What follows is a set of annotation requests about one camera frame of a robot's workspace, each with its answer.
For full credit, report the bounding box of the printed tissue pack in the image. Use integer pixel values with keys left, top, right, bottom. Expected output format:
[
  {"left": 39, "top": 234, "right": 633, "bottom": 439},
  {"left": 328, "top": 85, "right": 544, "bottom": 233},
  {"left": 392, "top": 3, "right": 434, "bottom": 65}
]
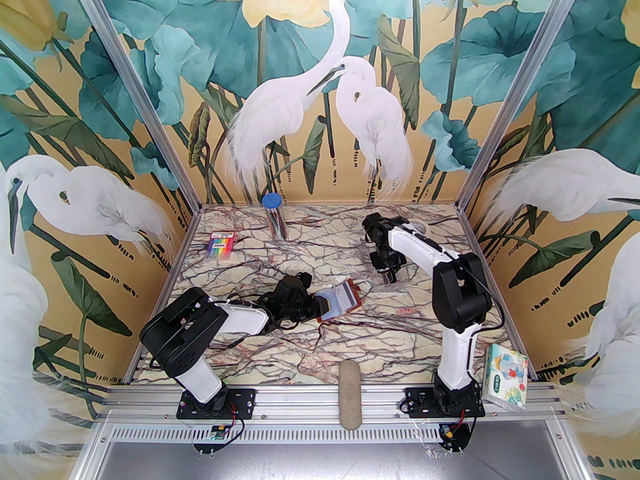
[{"left": 481, "top": 344, "right": 530, "bottom": 412}]

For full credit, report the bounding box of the small circuit board mount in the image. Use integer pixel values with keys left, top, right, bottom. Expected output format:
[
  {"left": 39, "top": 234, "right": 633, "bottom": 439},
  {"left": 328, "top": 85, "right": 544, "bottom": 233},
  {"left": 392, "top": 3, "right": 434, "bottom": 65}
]
[
  {"left": 439, "top": 420, "right": 475, "bottom": 454},
  {"left": 194, "top": 423, "right": 236, "bottom": 455}
]

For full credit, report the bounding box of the pack of coloured pens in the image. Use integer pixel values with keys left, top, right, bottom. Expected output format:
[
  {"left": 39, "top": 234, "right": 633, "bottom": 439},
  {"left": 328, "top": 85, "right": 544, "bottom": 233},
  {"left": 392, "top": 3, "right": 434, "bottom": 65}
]
[{"left": 204, "top": 230, "right": 236, "bottom": 262}]

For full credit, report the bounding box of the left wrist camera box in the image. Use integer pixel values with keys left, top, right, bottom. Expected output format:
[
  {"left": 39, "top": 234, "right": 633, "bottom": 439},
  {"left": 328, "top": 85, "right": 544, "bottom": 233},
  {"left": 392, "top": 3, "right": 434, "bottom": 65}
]
[{"left": 279, "top": 274, "right": 313, "bottom": 301}]

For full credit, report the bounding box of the aluminium front rail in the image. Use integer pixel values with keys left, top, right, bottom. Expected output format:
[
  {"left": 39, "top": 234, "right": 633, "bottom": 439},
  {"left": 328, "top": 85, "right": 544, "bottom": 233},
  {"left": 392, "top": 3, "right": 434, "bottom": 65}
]
[{"left": 95, "top": 384, "right": 572, "bottom": 422}]

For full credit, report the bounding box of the brown leather card holder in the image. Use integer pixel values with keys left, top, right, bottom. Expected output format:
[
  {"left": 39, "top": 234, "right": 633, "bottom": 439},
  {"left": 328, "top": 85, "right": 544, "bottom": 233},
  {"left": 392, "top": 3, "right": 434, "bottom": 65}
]
[{"left": 316, "top": 279, "right": 363, "bottom": 325}]

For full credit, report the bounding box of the beige oblong pad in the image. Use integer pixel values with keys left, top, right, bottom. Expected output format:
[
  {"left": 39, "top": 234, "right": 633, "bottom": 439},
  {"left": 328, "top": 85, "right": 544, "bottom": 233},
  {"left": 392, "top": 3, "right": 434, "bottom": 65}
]
[{"left": 338, "top": 360, "right": 363, "bottom": 430}]

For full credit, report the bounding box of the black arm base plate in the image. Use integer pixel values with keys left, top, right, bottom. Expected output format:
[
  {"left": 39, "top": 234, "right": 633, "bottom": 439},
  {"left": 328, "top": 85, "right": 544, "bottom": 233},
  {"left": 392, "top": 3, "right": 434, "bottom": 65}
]
[
  {"left": 402, "top": 387, "right": 486, "bottom": 419},
  {"left": 177, "top": 388, "right": 256, "bottom": 421}
]

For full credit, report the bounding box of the clear tube with blue lid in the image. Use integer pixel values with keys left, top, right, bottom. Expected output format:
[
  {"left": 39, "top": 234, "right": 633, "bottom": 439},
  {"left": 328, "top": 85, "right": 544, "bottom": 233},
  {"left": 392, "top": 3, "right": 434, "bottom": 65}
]
[{"left": 262, "top": 193, "right": 289, "bottom": 241}]

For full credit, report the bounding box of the aluminium frame post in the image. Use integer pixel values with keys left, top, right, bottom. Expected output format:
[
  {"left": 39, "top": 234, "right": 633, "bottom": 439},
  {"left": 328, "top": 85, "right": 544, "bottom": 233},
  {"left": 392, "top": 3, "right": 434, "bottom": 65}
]
[
  {"left": 456, "top": 0, "right": 588, "bottom": 210},
  {"left": 65, "top": 0, "right": 203, "bottom": 209}
]

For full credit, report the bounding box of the perforated metal tray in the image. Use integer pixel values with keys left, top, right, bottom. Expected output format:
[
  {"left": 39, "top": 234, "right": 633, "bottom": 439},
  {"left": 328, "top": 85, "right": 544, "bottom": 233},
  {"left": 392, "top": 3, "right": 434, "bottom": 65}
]
[{"left": 75, "top": 420, "right": 588, "bottom": 480}]

